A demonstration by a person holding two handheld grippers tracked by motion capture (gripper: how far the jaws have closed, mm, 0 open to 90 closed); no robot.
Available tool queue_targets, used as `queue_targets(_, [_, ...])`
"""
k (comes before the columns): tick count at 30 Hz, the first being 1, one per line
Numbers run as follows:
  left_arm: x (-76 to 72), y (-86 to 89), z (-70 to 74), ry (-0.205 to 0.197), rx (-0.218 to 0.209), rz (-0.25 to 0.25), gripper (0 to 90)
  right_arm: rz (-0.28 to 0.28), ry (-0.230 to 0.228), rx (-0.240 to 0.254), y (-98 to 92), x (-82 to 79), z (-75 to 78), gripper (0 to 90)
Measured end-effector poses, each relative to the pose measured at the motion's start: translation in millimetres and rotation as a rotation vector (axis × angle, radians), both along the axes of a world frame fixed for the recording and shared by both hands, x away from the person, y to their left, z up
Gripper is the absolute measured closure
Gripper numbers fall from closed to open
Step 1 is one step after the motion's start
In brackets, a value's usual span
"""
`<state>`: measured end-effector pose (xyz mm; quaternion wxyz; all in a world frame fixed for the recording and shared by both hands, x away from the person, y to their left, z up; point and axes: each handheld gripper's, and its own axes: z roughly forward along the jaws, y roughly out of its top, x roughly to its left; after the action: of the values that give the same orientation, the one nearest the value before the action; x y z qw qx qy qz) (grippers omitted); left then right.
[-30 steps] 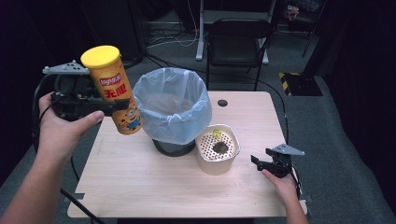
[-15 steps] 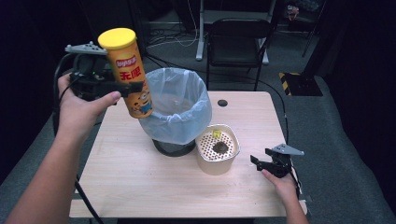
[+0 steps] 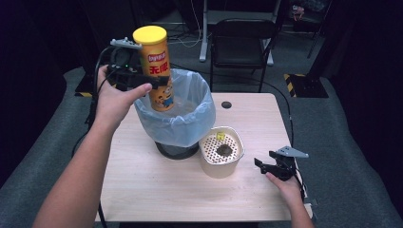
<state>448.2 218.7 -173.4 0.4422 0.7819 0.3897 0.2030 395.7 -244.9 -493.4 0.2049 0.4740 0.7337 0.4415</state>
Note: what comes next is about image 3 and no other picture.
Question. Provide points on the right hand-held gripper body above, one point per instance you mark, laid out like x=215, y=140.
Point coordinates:
x=286, y=166

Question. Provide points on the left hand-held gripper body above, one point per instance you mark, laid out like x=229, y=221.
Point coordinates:
x=123, y=71

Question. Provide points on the yellow chips can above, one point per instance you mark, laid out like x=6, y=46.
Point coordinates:
x=157, y=57

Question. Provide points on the wet tea leaves clump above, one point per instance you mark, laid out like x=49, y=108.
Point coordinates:
x=224, y=150

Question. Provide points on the beige container with strainer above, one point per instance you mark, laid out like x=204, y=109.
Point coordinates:
x=220, y=167

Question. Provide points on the small yellow tea tag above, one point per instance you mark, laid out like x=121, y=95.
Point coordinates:
x=220, y=136

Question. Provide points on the light blue trash bag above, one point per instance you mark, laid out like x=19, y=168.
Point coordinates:
x=183, y=126

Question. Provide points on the black trash bin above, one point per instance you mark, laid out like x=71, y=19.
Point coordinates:
x=177, y=152

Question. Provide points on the person's right hand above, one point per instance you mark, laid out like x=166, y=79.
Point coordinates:
x=286, y=190

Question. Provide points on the person's left hand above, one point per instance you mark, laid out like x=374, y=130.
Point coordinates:
x=112, y=101

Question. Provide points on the black stand pole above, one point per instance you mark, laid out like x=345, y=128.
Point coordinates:
x=87, y=34
x=323, y=41

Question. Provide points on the black table grommet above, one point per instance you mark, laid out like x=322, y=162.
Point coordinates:
x=226, y=104

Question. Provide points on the black folding chair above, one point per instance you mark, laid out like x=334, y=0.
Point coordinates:
x=240, y=47

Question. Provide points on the black yellow striped base plate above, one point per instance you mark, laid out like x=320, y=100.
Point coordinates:
x=84, y=88
x=309, y=86

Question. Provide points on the white desk frame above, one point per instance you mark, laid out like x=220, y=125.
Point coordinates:
x=204, y=34

